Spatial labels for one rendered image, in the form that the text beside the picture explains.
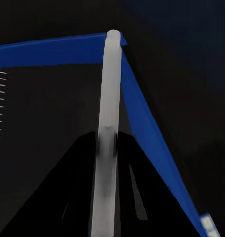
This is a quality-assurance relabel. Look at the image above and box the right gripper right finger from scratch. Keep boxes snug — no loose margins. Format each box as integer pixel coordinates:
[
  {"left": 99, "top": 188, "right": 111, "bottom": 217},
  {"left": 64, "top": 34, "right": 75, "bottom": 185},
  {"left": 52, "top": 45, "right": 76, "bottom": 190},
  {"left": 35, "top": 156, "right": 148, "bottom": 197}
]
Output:
[{"left": 118, "top": 132, "right": 200, "bottom": 237}]

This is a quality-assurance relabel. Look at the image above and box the folder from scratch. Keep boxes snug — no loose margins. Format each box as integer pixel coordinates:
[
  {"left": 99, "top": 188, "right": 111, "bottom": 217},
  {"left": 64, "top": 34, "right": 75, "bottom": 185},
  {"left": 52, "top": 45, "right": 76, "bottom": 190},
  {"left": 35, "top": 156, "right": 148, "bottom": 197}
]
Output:
[{"left": 0, "top": 32, "right": 221, "bottom": 237}]

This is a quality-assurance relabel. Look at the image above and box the notebook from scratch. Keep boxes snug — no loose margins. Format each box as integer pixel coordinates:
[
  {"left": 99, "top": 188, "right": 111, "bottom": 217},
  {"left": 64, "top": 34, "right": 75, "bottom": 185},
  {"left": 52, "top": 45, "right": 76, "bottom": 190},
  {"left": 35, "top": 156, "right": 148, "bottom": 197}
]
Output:
[{"left": 0, "top": 63, "right": 149, "bottom": 237}]

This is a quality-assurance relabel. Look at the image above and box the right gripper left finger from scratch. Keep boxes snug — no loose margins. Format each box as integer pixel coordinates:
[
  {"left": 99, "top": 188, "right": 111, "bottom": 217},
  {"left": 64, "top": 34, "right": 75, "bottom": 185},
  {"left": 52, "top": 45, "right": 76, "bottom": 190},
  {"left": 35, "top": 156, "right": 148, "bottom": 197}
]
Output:
[{"left": 0, "top": 132, "right": 96, "bottom": 237}]

